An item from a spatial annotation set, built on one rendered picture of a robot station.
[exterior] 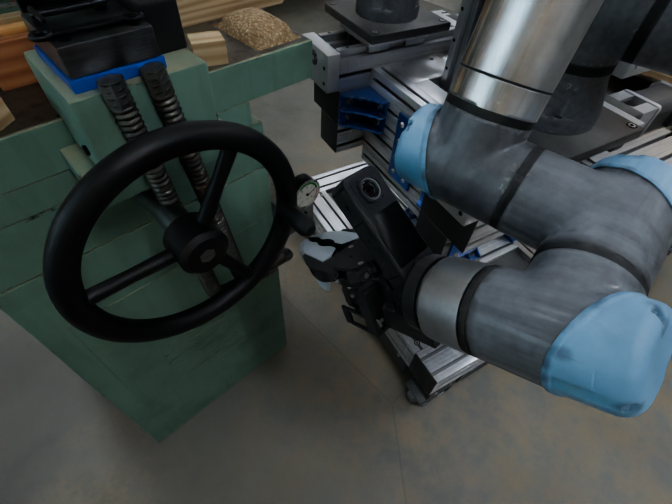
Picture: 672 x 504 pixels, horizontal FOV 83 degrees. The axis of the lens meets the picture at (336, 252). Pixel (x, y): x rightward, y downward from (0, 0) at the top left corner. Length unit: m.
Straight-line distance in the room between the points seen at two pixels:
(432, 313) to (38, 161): 0.46
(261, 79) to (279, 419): 0.90
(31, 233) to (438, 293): 0.50
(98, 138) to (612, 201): 0.45
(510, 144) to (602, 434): 1.19
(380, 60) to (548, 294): 0.85
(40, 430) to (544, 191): 1.33
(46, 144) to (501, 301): 0.50
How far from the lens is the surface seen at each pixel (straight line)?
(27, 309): 0.69
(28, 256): 0.63
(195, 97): 0.48
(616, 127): 0.81
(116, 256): 0.67
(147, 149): 0.37
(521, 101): 0.33
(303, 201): 0.74
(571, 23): 0.33
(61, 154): 0.56
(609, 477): 1.41
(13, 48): 0.62
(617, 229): 0.32
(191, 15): 0.74
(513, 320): 0.28
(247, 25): 0.68
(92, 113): 0.44
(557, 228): 0.33
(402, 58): 1.09
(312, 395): 1.22
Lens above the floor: 1.15
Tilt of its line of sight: 50 degrees down
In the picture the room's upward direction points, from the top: 4 degrees clockwise
